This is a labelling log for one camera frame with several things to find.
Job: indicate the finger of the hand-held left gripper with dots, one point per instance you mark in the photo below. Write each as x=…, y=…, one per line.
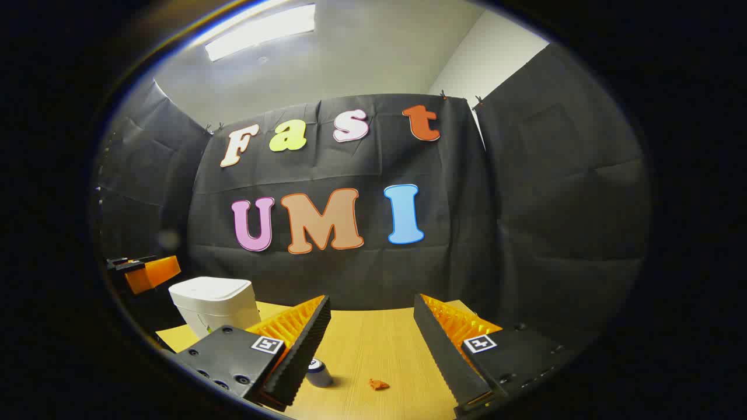
x=154, y=273

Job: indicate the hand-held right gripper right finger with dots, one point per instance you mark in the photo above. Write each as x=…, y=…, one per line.
x=443, y=356

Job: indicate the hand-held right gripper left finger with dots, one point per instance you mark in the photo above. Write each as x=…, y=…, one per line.
x=303, y=356

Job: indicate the silver blue pop can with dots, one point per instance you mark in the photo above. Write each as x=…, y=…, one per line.
x=319, y=373

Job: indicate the white desktop garbage bin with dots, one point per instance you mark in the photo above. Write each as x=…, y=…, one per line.
x=213, y=300

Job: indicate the orange paper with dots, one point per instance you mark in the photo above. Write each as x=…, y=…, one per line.
x=378, y=384

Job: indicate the wooden desktop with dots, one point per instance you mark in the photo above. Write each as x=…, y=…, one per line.
x=373, y=338

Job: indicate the black backdrop cloth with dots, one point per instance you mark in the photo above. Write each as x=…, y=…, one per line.
x=525, y=204

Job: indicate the ceiling light panel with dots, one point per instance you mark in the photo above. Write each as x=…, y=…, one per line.
x=259, y=32

